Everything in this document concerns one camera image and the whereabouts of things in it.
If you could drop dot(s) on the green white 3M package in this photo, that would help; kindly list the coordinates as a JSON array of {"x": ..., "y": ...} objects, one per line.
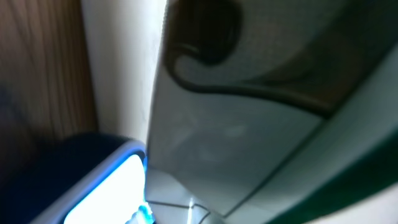
[{"x": 275, "y": 112}]

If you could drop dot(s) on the white barcode scanner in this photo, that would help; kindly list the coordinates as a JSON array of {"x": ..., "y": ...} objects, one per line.
[{"x": 88, "y": 178}]

